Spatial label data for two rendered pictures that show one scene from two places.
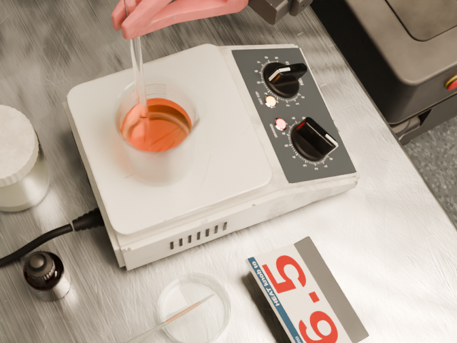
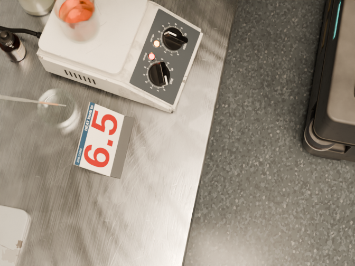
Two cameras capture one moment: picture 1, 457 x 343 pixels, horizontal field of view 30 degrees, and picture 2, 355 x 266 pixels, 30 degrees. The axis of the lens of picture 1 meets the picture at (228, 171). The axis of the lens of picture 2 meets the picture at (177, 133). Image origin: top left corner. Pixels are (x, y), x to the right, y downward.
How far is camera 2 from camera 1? 0.41 m
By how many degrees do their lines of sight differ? 16
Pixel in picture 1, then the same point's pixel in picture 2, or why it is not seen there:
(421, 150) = (346, 171)
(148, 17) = not seen: outside the picture
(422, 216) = (192, 150)
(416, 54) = (347, 105)
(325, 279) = (123, 141)
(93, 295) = (27, 70)
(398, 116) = (322, 133)
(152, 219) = (55, 51)
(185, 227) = (71, 66)
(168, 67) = not seen: outside the picture
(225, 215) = (91, 74)
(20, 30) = not seen: outside the picture
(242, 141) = (119, 48)
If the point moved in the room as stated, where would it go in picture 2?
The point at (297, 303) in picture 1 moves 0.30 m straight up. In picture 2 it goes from (97, 138) to (56, 57)
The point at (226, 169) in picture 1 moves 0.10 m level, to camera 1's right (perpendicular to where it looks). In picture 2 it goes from (102, 54) to (152, 107)
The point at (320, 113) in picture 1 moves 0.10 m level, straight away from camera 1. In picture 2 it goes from (180, 67) to (242, 35)
